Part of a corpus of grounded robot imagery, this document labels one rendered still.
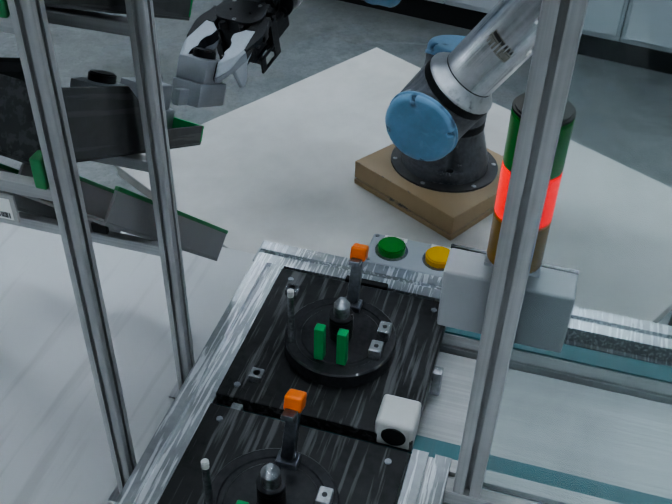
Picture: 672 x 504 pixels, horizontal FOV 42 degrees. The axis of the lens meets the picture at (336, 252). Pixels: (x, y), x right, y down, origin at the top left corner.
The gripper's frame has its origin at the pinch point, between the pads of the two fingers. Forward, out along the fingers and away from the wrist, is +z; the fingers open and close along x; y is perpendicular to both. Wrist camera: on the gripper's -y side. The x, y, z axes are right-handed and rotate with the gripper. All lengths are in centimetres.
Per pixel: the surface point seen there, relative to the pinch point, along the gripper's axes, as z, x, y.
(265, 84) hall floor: -162, 103, 161
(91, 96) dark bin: 24.4, -6.1, -16.4
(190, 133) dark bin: 12.3, -6.2, -0.9
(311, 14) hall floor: -229, 117, 177
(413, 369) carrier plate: 18.8, -36.8, 22.7
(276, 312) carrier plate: 17.6, -17.0, 22.8
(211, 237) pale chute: 13.4, -5.8, 17.1
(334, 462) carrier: 35, -34, 19
